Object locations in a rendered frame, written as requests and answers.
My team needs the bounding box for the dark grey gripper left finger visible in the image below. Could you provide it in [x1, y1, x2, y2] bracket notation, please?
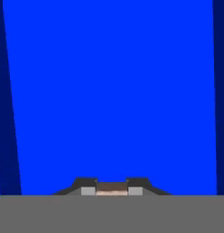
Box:
[53, 177, 98, 197]

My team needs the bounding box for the blue cupboard door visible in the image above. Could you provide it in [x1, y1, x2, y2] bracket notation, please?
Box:
[0, 0, 224, 197]

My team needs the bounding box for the brown dessert piece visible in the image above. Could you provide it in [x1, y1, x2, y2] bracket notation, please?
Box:
[96, 181, 129, 197]

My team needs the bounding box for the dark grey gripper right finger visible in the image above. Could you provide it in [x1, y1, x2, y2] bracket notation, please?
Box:
[126, 177, 172, 197]

